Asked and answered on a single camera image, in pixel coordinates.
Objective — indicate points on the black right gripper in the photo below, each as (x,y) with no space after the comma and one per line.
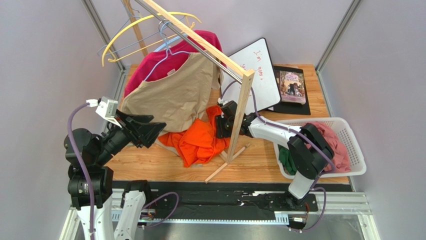
(222,123)

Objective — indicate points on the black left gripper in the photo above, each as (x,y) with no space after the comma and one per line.
(145,132)

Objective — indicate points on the orange t-shirt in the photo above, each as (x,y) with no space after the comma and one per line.
(199,143)

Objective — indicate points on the beige t-shirt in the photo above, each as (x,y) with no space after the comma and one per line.
(177,108)

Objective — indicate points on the green t-shirt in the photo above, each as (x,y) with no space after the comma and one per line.
(286,160)

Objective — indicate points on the lavender wire hanger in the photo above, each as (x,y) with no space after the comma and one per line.
(157,65)

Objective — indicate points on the yellow hanger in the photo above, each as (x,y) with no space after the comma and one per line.
(136,36)

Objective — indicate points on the light blue wire hanger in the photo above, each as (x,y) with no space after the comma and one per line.
(114,13)

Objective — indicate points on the dusty pink t-shirt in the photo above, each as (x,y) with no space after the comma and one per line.
(341,159)

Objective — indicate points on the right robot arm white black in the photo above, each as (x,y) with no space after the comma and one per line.
(308,148)

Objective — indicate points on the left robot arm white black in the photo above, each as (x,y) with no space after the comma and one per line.
(91,182)

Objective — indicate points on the magenta t-shirt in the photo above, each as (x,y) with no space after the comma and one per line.
(182,66)

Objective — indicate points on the blue hanger at back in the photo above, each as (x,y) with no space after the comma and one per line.
(167,40)

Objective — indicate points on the metal hanging rod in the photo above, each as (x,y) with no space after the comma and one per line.
(194,39)

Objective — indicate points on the illustrated paperback book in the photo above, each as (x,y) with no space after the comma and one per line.
(292,87)

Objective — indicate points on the white plastic basket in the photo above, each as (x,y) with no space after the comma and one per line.
(345,135)

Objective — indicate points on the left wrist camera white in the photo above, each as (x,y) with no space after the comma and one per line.
(106,108)

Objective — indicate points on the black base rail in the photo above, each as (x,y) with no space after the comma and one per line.
(197,201)

